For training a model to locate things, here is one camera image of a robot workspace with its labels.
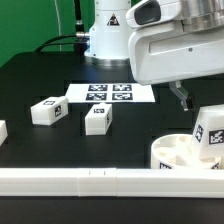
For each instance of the white front fence bar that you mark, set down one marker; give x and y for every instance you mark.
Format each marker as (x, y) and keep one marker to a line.
(112, 182)

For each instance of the white left fence bar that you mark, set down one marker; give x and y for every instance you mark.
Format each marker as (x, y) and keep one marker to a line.
(3, 131)

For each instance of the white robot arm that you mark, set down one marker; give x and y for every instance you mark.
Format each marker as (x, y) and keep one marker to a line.
(110, 34)

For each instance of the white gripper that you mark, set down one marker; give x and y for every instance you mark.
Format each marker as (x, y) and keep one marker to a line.
(174, 40)

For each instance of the white round stool seat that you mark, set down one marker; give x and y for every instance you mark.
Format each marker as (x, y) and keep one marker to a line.
(172, 152)

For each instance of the white marker sheet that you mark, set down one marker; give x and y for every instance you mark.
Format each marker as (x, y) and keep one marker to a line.
(109, 93)

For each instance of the white fence bar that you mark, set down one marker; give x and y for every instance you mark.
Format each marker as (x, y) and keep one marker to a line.
(112, 182)
(3, 131)

